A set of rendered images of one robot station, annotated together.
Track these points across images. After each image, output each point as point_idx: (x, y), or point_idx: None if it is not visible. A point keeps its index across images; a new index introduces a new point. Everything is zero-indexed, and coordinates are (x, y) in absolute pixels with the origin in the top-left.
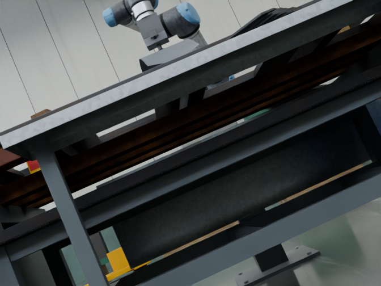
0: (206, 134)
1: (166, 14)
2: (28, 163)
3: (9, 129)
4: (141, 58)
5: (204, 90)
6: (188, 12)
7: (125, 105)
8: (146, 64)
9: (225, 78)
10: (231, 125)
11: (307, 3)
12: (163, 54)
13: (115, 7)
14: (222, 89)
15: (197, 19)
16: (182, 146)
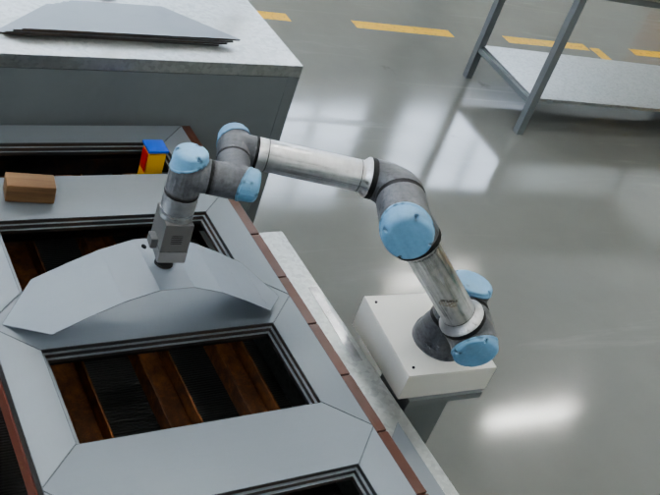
0: (376, 348)
1: (385, 192)
2: (141, 155)
3: None
4: (96, 250)
5: (206, 343)
6: (382, 234)
7: None
8: (42, 274)
9: (452, 341)
10: (397, 383)
11: (38, 479)
12: (66, 286)
13: (219, 142)
14: (283, 361)
15: (400, 251)
16: (357, 317)
